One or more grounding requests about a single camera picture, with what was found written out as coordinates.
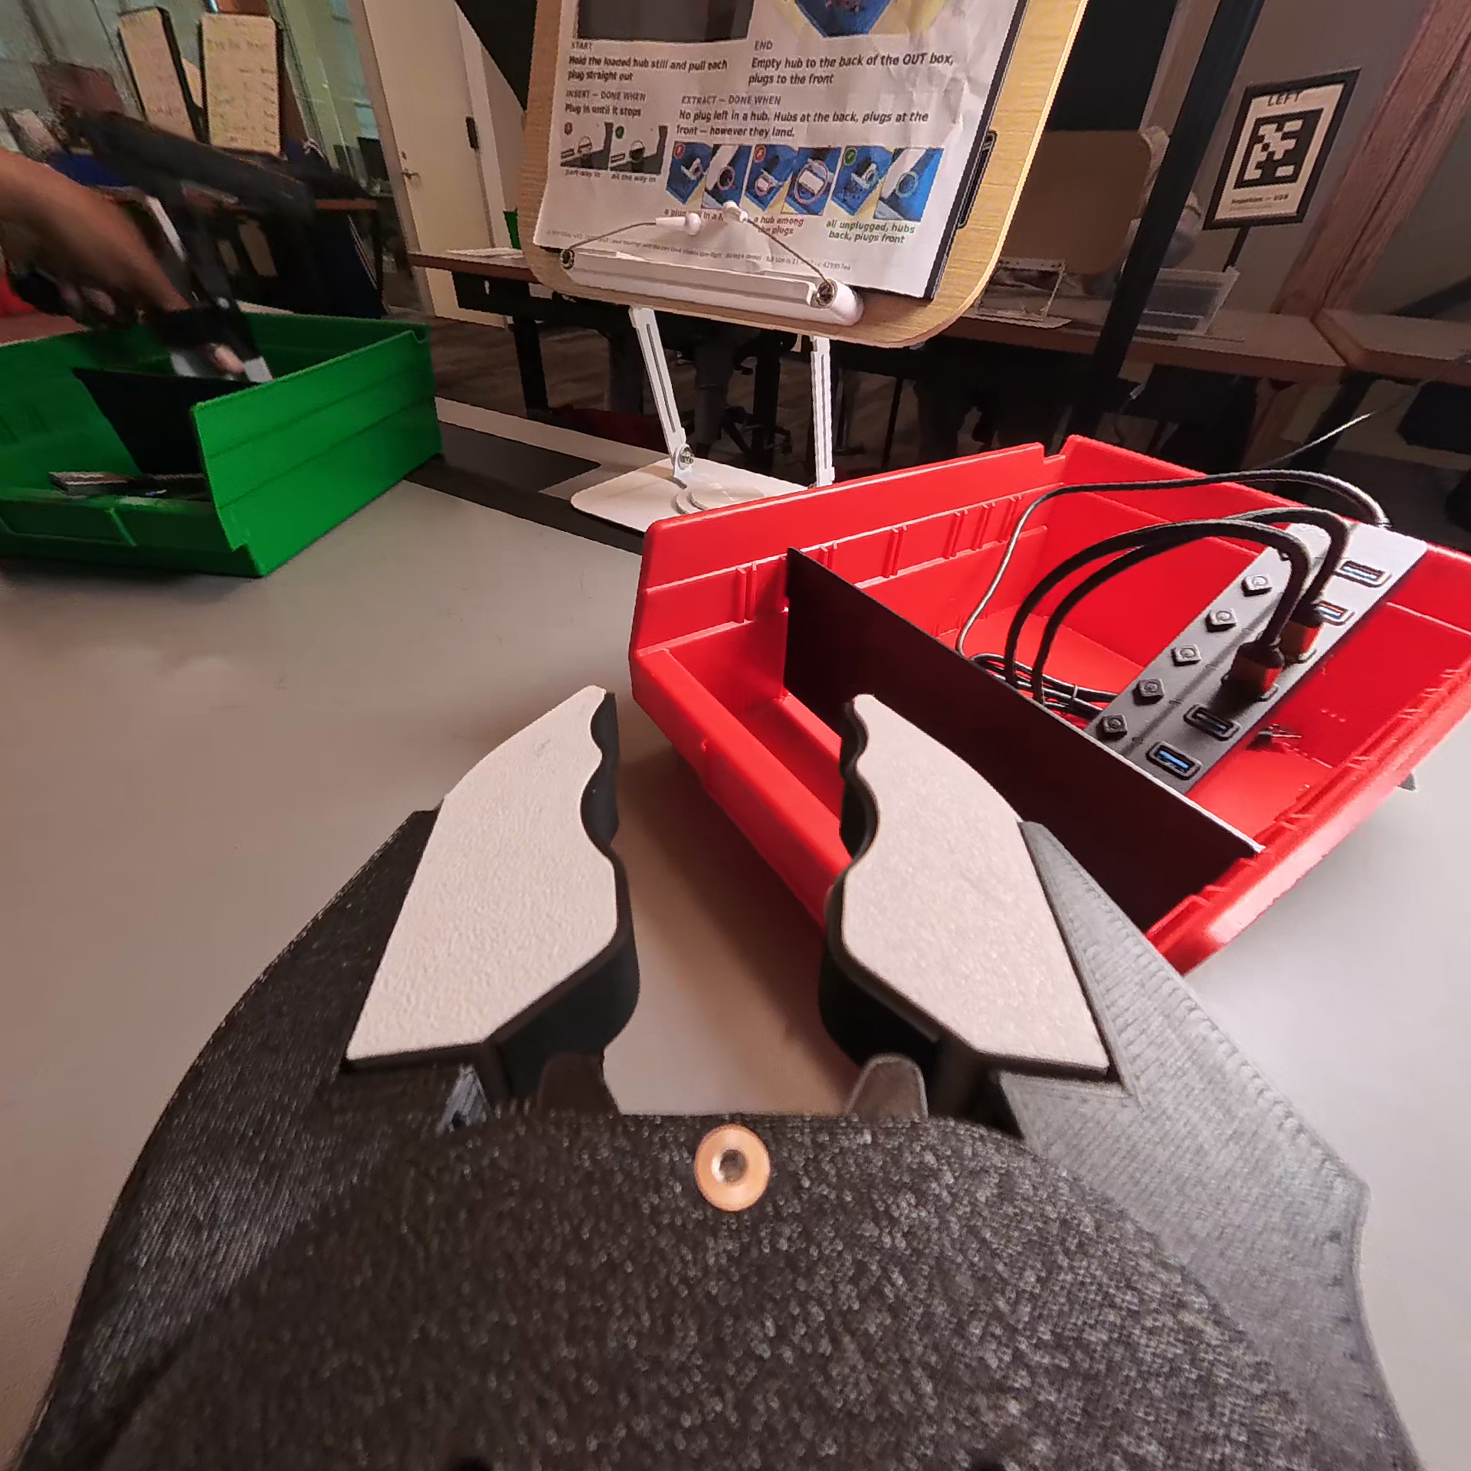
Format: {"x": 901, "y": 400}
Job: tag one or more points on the clear plastic tray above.
{"x": 1195, "y": 302}

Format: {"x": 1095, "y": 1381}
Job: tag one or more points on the black USB hub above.
{"x": 1150, "y": 481}
{"x": 1172, "y": 719}

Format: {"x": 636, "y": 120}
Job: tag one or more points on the framed marker sign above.
{"x": 1283, "y": 150}

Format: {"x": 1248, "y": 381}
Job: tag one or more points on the tan chair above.
{"x": 1069, "y": 208}

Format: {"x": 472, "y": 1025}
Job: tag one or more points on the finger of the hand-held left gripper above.
{"x": 218, "y": 363}

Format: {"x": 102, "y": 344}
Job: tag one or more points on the black metal pole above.
{"x": 1162, "y": 208}

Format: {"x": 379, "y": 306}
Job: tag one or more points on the paper sheet board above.
{"x": 242, "y": 81}
{"x": 155, "y": 69}

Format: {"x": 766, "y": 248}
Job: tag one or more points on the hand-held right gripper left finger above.
{"x": 495, "y": 908}

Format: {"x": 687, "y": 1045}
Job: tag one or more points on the red plastic bin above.
{"x": 736, "y": 714}

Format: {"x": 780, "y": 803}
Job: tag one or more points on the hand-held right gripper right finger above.
{"x": 953, "y": 920}

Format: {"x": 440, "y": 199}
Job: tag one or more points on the person's left hand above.
{"x": 81, "y": 243}

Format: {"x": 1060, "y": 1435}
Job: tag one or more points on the green plastic bin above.
{"x": 311, "y": 449}

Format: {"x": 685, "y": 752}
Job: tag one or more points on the instruction sheet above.
{"x": 805, "y": 104}

